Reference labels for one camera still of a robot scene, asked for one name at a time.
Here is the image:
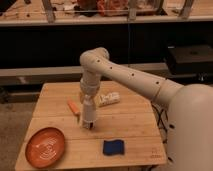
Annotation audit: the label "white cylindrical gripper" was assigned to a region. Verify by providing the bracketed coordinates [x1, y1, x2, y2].
[82, 95, 97, 130]

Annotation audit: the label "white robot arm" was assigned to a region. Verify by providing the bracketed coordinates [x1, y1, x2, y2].
[80, 47, 213, 171]

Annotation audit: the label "orange ceramic plate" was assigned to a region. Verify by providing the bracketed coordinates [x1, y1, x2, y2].
[25, 127, 65, 169]

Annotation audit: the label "orange carrot toy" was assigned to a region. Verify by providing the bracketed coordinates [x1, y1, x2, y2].
[67, 100, 80, 116]

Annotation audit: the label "blue sponge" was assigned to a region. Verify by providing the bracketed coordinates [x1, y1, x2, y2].
[103, 139, 125, 156]

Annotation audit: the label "wooden bamboo table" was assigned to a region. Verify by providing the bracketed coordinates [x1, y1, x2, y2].
[24, 81, 166, 170]

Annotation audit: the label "black box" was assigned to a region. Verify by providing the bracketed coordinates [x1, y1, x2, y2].
[165, 45, 213, 74]

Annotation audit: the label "long wooden bench shelf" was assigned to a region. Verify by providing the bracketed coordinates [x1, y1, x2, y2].
[0, 0, 213, 27]

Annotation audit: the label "black cables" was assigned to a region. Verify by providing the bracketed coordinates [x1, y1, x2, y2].
[150, 101, 172, 148]

